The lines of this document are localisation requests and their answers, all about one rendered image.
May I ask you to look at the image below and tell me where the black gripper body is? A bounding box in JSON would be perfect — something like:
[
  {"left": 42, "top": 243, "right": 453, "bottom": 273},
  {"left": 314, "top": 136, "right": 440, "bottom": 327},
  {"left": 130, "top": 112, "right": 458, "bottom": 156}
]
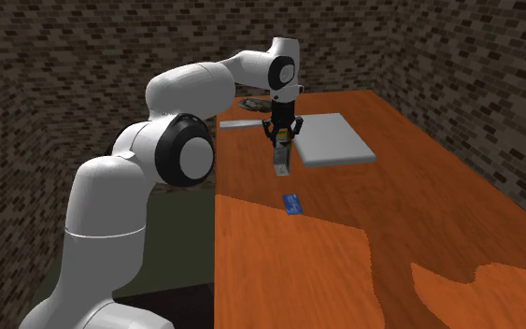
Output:
[{"left": 270, "top": 99, "right": 297, "bottom": 130}]

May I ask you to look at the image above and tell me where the thin grey flat bar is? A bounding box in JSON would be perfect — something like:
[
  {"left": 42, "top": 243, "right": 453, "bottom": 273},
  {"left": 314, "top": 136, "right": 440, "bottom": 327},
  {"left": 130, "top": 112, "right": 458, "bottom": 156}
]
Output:
[{"left": 218, "top": 119, "right": 266, "bottom": 132}]

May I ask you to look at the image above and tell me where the blue card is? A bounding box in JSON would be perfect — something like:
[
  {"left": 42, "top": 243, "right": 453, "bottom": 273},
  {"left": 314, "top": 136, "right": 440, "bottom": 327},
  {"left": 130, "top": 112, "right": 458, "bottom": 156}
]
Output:
[{"left": 281, "top": 193, "right": 305, "bottom": 216}]

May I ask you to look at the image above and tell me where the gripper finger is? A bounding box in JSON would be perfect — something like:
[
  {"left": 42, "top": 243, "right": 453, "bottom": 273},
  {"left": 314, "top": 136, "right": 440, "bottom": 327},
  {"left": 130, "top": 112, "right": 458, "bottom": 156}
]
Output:
[
  {"left": 262, "top": 119, "right": 279, "bottom": 149},
  {"left": 289, "top": 116, "right": 305, "bottom": 143}
]

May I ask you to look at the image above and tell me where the dark robot stand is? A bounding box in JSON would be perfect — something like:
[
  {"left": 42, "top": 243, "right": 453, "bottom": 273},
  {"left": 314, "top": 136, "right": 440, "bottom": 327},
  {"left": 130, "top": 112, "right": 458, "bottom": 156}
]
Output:
[{"left": 112, "top": 282, "right": 216, "bottom": 329}]

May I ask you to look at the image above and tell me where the large grey flat slab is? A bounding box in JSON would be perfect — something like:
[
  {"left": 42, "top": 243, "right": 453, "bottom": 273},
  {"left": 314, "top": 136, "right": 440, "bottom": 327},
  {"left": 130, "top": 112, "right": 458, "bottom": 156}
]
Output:
[{"left": 291, "top": 112, "right": 377, "bottom": 169}]

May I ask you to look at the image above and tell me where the grey carton with yellow top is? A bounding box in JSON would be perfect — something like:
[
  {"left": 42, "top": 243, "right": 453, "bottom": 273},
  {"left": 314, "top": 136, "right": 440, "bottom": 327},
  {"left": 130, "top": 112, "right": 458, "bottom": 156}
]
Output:
[{"left": 273, "top": 130, "right": 292, "bottom": 178}]

